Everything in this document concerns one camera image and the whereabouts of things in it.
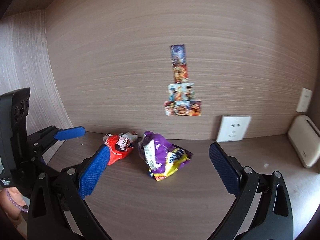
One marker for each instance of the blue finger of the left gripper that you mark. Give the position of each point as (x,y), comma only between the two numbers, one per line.
(70,133)

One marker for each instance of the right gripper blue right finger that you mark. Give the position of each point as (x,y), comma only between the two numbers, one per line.
(227,168)

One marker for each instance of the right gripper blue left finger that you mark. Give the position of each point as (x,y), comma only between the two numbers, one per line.
(91,171)

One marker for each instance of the person's left hand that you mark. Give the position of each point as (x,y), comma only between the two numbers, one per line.
(13,204)

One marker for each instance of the red snack wrapper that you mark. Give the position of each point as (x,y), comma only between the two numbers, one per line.
(120,145)

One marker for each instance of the purple yellow snack bag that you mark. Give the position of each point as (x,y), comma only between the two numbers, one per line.
(162,157)

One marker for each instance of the white toaster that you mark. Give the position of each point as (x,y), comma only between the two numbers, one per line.
(304,137)

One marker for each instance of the colourful card stickers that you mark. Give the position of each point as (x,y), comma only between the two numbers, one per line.
(181,93)

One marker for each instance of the white wall socket lower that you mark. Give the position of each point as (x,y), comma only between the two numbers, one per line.
(233,127)

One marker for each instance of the white wall socket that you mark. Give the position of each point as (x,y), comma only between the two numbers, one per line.
(233,127)
(304,100)

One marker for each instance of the white wall socket upper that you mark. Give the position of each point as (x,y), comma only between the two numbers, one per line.
(304,100)

